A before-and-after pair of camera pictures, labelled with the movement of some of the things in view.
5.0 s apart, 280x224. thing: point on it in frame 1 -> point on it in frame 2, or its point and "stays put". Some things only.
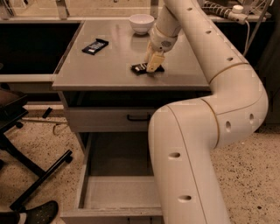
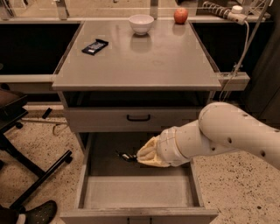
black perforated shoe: (42, 214) stays put
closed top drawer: (109, 119) stays put
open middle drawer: (115, 185) stays put
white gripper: (162, 40) -> (166, 146)
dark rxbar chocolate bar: (139, 69) -> (131, 157)
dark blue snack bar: (95, 46) stays put
